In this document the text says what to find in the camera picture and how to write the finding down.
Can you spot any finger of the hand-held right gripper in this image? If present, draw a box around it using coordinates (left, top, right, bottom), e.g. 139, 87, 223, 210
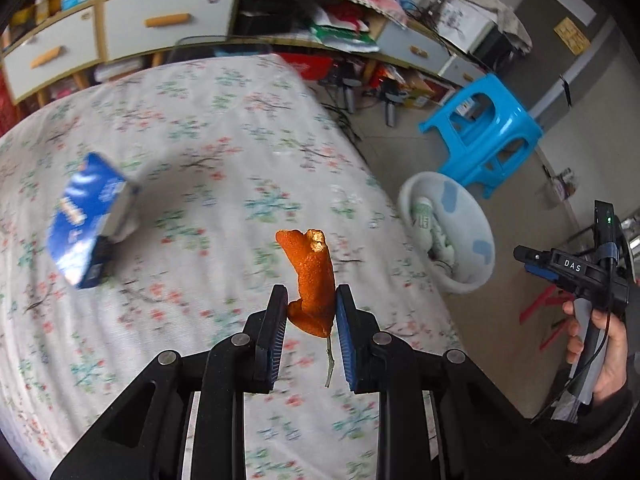
514, 245, 552, 269
524, 263, 557, 282

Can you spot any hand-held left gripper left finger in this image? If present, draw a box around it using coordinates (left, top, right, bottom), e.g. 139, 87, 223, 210
50, 284, 290, 480

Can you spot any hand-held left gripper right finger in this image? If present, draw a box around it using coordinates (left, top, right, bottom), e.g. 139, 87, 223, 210
335, 284, 576, 480

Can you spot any orange peel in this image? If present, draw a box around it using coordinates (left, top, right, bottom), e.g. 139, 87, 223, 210
275, 229, 337, 388

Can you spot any person's right forearm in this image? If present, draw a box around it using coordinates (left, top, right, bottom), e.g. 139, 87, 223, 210
530, 374, 638, 468

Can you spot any person's right hand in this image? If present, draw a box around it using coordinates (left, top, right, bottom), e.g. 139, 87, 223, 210
564, 302, 629, 403

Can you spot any crumpled white wrapper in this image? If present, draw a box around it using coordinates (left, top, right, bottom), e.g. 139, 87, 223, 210
429, 220, 459, 279

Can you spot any blue plastic stool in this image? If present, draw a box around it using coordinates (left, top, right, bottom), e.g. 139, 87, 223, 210
419, 74, 544, 197

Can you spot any floral tablecloth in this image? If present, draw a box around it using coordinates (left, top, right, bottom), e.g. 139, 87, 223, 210
0, 52, 466, 480

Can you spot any grey refrigerator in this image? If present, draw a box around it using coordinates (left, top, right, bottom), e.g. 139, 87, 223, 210
515, 0, 623, 133

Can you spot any cardboard box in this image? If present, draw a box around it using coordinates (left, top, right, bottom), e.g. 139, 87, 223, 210
395, 70, 451, 109

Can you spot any yellow paper note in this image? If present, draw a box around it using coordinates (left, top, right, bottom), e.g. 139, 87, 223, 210
554, 16, 587, 54

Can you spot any blue white carton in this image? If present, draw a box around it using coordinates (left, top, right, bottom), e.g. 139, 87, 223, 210
46, 152, 142, 289

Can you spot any low cabinet with white drawers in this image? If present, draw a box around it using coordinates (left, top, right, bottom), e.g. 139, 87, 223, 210
375, 20, 476, 87

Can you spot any dry branch bundle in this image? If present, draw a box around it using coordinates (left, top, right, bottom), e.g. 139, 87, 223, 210
417, 0, 493, 36

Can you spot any red green bag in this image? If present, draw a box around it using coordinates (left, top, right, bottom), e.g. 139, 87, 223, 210
310, 5, 381, 54

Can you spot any black electronic box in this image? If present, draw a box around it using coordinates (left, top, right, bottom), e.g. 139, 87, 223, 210
235, 0, 312, 37

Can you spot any white drawer with wooden handle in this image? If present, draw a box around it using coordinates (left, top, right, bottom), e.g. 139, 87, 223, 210
100, 0, 239, 62
0, 7, 102, 105

